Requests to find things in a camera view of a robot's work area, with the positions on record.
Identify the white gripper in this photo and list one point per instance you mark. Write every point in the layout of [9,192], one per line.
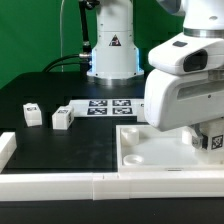
[172,101]

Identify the white square tabletop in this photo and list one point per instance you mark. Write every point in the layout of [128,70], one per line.
[141,148]

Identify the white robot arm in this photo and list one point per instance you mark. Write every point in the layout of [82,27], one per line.
[115,59]

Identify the white left fence piece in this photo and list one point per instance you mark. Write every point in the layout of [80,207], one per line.
[7,147]

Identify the white front fence rail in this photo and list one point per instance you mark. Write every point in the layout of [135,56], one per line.
[103,186]

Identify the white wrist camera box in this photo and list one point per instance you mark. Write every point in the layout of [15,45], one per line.
[183,54]

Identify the white marker base plate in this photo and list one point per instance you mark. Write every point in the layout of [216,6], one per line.
[104,107]

